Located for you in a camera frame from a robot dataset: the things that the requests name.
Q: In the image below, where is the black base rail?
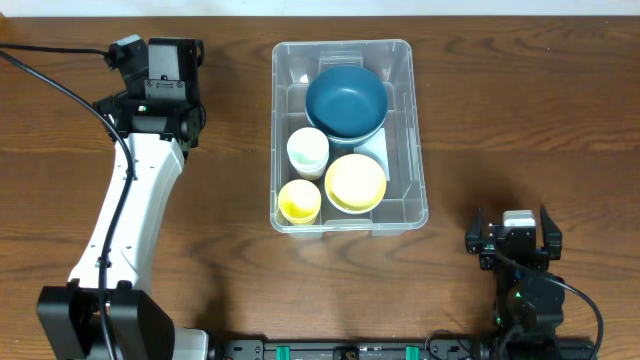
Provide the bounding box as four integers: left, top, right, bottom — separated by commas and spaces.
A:
208, 335, 597, 360

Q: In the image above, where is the yellow cup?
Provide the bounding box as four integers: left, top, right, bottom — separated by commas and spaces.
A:
282, 211, 318, 226
278, 179, 322, 214

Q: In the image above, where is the yellow small bowl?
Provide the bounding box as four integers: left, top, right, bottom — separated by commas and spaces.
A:
324, 154, 387, 205

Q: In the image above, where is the clear plastic storage bin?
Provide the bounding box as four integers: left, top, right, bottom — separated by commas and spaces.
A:
270, 39, 429, 238

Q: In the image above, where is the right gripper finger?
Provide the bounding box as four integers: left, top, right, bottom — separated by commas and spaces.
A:
540, 205, 563, 260
465, 208, 484, 254

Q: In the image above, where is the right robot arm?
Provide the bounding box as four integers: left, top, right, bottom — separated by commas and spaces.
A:
465, 208, 565, 342

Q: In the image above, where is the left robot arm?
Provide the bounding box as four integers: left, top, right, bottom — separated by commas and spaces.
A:
36, 35, 209, 359

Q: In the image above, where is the white small bowl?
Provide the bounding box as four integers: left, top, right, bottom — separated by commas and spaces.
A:
328, 197, 381, 215

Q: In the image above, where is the light blue cup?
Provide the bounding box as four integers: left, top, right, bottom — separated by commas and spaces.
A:
290, 158, 328, 173

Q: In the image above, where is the left black cable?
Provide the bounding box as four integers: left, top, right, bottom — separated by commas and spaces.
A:
0, 43, 139, 360

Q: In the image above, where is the dark blue bowl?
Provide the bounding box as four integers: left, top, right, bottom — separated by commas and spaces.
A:
305, 65, 389, 143
309, 121, 384, 148

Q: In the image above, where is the cream white cup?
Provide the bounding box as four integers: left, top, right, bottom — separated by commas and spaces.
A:
286, 127, 329, 163

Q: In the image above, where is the pink cup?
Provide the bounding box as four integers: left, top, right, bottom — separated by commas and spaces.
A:
297, 167, 325, 181

